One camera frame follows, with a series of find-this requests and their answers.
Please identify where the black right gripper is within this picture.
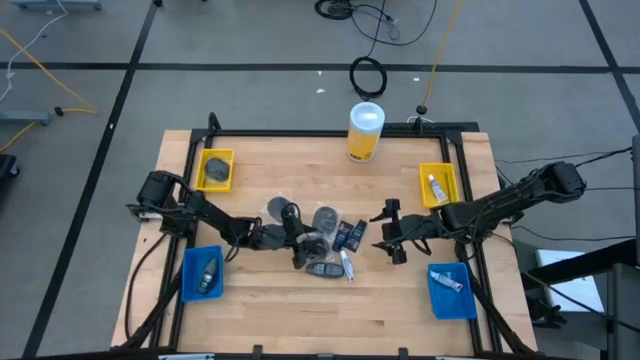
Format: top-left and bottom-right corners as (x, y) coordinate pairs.
(369, 198), (429, 265)

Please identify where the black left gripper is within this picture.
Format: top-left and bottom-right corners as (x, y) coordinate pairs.
(259, 201), (329, 270)

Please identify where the dark round item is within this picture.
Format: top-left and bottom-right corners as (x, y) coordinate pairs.
(204, 157), (232, 184)
(310, 203), (342, 237)
(264, 193), (304, 226)
(302, 235), (332, 262)

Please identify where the dark blue sachet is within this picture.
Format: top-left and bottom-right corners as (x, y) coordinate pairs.
(343, 219), (369, 254)
(331, 219), (355, 253)

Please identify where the dark grey deodorant bottle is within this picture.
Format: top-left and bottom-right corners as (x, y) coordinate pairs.
(305, 261), (346, 279)

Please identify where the small white toiletry tube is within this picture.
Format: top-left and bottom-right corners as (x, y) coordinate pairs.
(427, 173), (450, 205)
(339, 249), (356, 284)
(429, 270), (465, 293)

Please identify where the black deodorant bottle grey cap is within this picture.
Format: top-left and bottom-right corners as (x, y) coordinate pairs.
(197, 257), (220, 295)

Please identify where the yellow perforated plastic basket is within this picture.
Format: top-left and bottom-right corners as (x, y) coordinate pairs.
(418, 162), (460, 209)
(194, 148), (236, 194)

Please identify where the yellow white wipes canister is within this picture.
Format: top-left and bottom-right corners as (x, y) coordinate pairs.
(346, 101), (387, 164)

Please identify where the blue plastic bin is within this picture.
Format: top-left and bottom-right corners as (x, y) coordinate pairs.
(180, 244), (225, 304)
(427, 262), (478, 321)

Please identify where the white box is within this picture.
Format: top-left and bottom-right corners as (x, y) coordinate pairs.
(534, 248), (606, 314)

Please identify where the dark grey side desk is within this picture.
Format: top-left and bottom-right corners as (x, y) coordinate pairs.
(519, 238), (640, 360)

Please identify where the grey metal table foot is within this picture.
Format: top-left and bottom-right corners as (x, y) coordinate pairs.
(9, 0), (104, 12)
(0, 110), (52, 127)

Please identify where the black equipment base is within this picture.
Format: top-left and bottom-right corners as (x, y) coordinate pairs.
(0, 153), (21, 182)

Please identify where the black aluminium table frame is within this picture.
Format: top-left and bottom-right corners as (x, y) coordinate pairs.
(112, 112), (539, 359)

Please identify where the black hanging cable with coil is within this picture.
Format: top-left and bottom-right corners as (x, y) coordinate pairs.
(348, 0), (389, 101)

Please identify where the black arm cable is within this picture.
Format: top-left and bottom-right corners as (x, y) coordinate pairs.
(123, 232), (171, 344)

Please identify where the yellow hanging cable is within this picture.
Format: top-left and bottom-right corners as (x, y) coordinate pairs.
(417, 0), (465, 115)

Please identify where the black loose floor cable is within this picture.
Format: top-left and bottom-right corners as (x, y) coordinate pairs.
(313, 0), (440, 48)

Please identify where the yellow floor cable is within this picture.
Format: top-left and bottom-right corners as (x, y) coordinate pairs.
(0, 27), (100, 154)

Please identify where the white floor cable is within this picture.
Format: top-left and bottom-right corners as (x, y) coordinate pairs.
(0, 0), (70, 104)

